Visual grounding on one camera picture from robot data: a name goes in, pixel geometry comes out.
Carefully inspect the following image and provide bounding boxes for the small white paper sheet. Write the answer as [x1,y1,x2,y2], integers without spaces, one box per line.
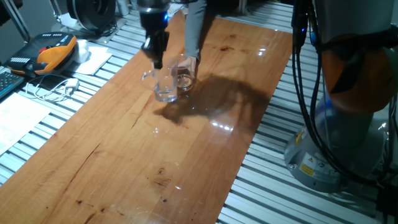
[70,45,113,76]

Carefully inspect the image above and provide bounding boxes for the white crumpled tissue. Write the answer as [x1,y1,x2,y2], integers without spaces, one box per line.
[73,39,91,65]

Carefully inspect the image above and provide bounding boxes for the large white paper sheet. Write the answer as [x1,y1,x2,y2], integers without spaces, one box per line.
[0,92,52,156]

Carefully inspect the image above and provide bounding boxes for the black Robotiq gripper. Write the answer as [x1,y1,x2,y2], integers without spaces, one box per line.
[139,9,170,70]

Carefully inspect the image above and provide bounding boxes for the silver can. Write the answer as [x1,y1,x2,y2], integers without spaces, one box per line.
[116,0,130,16]

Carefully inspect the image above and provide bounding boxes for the clear glass mug with handle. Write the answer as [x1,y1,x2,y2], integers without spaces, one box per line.
[142,55,180,103]

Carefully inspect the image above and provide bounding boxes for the black round spool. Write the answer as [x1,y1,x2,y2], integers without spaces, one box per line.
[66,0,118,32]

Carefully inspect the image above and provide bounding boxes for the black computer keyboard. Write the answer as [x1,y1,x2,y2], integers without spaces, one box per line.
[0,71,25,100]

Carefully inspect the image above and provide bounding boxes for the glossy wooden board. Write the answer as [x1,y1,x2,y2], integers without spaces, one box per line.
[0,9,294,224]

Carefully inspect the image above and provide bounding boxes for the white charger with cable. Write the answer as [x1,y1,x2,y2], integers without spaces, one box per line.
[25,73,80,103]

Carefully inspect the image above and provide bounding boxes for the helper bare hand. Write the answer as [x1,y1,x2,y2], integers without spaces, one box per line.
[177,55,200,82]

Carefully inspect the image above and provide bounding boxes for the clear glass cup without handle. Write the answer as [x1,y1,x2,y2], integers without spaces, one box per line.
[175,54,197,93]

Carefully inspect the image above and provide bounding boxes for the slanted aluminium frame post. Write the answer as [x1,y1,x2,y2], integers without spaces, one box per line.
[2,0,32,43]

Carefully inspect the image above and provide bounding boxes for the orange black teach pendant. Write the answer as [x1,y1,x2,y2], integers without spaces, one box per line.
[4,32,78,78]

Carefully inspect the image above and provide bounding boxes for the helper forearm grey sleeve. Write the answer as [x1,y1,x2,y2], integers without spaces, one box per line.
[183,0,208,60]

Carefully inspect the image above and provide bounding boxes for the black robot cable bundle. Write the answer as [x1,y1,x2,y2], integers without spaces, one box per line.
[290,0,398,200]

